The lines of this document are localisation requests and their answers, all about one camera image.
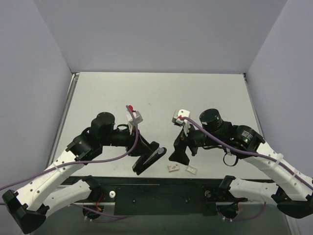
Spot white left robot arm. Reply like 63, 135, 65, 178
2, 111, 167, 234

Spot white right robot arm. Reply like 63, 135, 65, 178
169, 109, 313, 219

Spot red white staple box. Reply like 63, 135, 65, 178
167, 164, 180, 173

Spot small white staple tray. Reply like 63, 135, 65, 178
185, 165, 198, 175

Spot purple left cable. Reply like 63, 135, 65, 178
0, 105, 141, 199

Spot purple cable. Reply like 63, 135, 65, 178
182, 117, 313, 187
0, 105, 141, 199

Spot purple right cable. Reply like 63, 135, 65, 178
182, 117, 313, 187

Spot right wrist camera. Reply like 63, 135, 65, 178
172, 109, 191, 136

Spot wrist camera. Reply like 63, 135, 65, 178
126, 105, 143, 133
172, 109, 191, 136

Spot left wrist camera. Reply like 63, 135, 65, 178
126, 105, 143, 133

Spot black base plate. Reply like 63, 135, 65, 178
81, 177, 247, 216

